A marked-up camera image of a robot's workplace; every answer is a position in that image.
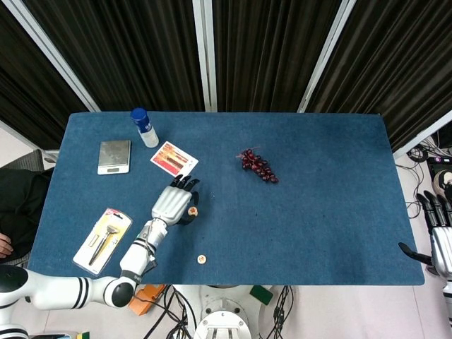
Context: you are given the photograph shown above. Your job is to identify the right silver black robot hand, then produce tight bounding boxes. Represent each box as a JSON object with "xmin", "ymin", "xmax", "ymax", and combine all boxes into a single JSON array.
[{"xmin": 398, "ymin": 190, "xmax": 452, "ymax": 276}]

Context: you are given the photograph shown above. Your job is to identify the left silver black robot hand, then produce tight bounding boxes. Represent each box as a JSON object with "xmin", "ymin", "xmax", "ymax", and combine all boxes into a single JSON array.
[{"xmin": 150, "ymin": 173, "xmax": 201, "ymax": 226}]

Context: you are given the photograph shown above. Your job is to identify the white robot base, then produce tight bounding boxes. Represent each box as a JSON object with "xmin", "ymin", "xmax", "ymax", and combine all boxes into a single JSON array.
[{"xmin": 193, "ymin": 285, "xmax": 275, "ymax": 339}]

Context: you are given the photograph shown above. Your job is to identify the white black sneaker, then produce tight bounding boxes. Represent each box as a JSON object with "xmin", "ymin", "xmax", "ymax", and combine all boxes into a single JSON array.
[{"xmin": 433, "ymin": 169, "xmax": 452, "ymax": 195}]

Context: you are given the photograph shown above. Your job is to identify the blue capped white bottle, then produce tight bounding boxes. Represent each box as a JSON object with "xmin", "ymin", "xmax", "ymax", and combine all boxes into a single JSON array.
[{"xmin": 130, "ymin": 107, "xmax": 160, "ymax": 148}]

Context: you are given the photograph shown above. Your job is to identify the silver kitchen scale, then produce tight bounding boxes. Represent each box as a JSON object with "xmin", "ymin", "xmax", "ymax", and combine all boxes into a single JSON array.
[{"xmin": 97, "ymin": 140, "xmax": 132, "ymax": 176}]

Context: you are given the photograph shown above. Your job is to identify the black device purple light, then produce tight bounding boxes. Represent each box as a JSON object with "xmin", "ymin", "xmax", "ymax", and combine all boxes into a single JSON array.
[{"xmin": 427, "ymin": 155, "xmax": 452, "ymax": 170}]

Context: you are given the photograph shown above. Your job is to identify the orange box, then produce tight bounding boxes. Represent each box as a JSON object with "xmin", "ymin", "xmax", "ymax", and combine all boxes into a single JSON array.
[{"xmin": 127, "ymin": 284, "xmax": 167, "ymax": 316}]

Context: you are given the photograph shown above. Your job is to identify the packaged peeler blister pack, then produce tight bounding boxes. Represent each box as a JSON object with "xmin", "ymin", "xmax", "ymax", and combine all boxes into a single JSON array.
[{"xmin": 72, "ymin": 207, "xmax": 133, "ymax": 275}]

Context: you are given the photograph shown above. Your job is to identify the red grape bunch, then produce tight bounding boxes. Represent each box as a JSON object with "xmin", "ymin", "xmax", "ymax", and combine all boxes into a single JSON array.
[{"xmin": 235, "ymin": 144, "xmax": 280, "ymax": 184}]

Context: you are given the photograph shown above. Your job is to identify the blue table cloth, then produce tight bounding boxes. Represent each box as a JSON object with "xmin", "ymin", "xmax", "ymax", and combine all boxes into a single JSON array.
[{"xmin": 25, "ymin": 111, "xmax": 426, "ymax": 287}]

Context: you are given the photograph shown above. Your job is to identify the grey mesh office chair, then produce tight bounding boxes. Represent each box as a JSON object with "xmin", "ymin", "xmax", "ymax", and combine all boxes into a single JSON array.
[{"xmin": 0, "ymin": 149, "xmax": 60, "ymax": 174}]

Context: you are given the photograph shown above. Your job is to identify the seated person in black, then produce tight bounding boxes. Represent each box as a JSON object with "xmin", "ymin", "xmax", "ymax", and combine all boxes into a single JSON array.
[{"xmin": 0, "ymin": 168, "xmax": 54, "ymax": 264}]

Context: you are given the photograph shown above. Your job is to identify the dark pleated curtain panel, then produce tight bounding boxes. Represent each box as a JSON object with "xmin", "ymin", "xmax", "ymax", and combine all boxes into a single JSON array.
[
  {"xmin": 0, "ymin": 0, "xmax": 89, "ymax": 149},
  {"xmin": 23, "ymin": 0, "xmax": 206, "ymax": 113},
  {"xmin": 307, "ymin": 0, "xmax": 452, "ymax": 153},
  {"xmin": 211, "ymin": 0, "xmax": 342, "ymax": 114}
]

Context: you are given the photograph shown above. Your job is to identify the black floor cables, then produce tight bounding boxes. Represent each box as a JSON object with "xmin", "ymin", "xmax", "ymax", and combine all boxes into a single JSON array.
[{"xmin": 405, "ymin": 139, "xmax": 439, "ymax": 220}]

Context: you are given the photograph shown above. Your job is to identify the white partition frame post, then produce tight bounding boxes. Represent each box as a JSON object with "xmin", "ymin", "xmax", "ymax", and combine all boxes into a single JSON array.
[
  {"xmin": 391, "ymin": 109, "xmax": 452, "ymax": 159},
  {"xmin": 297, "ymin": 0, "xmax": 357, "ymax": 114},
  {"xmin": 2, "ymin": 0, "xmax": 102, "ymax": 113},
  {"xmin": 192, "ymin": 0, "xmax": 218, "ymax": 113}
]

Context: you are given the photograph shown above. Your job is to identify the black cable bundle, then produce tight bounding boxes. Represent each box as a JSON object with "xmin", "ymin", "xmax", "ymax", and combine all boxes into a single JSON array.
[
  {"xmin": 155, "ymin": 285, "xmax": 198, "ymax": 339},
  {"xmin": 263, "ymin": 285, "xmax": 296, "ymax": 339}
]

